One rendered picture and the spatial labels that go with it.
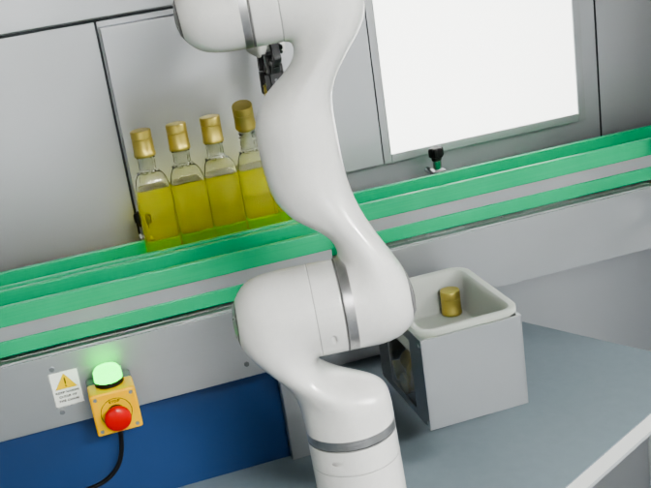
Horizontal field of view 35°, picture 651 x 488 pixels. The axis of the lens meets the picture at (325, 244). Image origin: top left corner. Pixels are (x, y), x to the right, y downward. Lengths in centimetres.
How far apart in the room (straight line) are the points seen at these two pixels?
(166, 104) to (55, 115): 19
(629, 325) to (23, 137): 133
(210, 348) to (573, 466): 61
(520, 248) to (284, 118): 79
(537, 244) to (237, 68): 63
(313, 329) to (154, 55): 72
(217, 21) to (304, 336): 39
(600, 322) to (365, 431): 108
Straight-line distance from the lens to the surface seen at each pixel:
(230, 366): 173
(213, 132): 175
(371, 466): 139
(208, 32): 127
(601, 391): 195
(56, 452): 177
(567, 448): 179
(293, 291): 130
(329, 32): 126
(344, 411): 135
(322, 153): 127
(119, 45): 184
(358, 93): 195
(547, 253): 198
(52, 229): 193
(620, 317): 238
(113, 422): 162
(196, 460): 181
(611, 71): 221
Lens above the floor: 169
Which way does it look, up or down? 19 degrees down
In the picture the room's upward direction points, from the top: 8 degrees counter-clockwise
